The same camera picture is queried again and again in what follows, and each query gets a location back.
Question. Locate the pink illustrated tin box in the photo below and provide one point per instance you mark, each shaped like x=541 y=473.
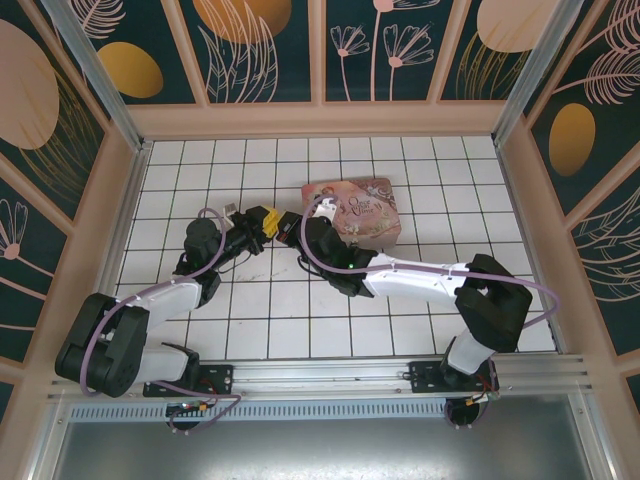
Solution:
x=370 y=210

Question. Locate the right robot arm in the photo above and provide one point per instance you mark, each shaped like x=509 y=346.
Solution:
x=415 y=280

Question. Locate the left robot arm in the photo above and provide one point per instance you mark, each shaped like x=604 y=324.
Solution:
x=170 y=300

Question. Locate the grey metal sheet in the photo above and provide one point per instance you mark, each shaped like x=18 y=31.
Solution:
x=320 y=450

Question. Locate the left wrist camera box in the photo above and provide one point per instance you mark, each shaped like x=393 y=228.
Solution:
x=229 y=209

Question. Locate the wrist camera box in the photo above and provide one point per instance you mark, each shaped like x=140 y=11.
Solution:
x=325 y=207
x=229 y=209

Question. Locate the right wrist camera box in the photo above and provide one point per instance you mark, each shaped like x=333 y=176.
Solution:
x=325 y=207

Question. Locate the aluminium mounting rail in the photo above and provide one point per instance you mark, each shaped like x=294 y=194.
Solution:
x=320 y=375

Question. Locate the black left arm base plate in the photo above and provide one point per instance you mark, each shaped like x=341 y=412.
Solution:
x=220 y=377

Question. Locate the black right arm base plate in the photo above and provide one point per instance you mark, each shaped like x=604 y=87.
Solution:
x=425 y=377

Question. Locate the aluminium frame post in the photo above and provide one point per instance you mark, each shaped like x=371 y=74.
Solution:
x=105 y=85
x=530 y=75

